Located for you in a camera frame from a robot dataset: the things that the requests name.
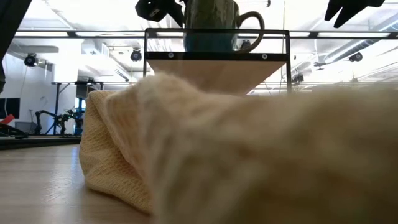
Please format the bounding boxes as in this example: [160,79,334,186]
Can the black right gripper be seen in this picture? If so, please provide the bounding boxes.
[324,0,386,29]

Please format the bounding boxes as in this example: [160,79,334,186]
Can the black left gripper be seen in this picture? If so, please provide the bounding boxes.
[135,0,185,28]

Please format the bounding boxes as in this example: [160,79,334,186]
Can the olive brown ceramic mug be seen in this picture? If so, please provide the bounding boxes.
[182,0,266,53]

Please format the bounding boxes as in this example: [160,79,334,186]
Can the black ceiling light track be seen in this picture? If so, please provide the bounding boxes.
[14,30,398,40]

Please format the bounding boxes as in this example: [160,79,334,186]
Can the yellow waffle cloth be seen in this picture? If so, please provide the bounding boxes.
[78,72,398,224]

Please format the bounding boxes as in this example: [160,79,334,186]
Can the background black robot arms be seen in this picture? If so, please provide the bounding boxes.
[33,108,85,136]

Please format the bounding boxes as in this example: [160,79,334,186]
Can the red object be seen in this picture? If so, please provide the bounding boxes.
[0,114,16,126]

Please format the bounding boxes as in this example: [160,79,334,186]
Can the grey ceiling duct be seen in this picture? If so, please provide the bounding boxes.
[323,14,398,65]

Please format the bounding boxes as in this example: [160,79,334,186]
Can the wooden shelf with black frame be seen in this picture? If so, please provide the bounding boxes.
[142,27,292,97]

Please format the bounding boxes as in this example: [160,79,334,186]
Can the background black frame table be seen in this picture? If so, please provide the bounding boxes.
[51,80,104,136]

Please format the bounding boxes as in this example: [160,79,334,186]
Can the black metal table frame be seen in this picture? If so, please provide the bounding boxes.
[0,134,82,151]

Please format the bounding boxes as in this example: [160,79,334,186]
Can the black wall monitor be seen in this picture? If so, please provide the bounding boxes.
[0,97,21,119]

